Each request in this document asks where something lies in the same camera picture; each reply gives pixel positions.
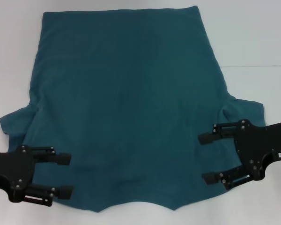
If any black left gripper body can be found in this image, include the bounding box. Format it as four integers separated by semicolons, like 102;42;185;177
0;145;36;203

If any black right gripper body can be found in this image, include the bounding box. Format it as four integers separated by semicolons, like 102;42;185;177
234;119;281;182

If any teal blue shirt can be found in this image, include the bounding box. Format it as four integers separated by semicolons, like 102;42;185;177
0;5;266;214

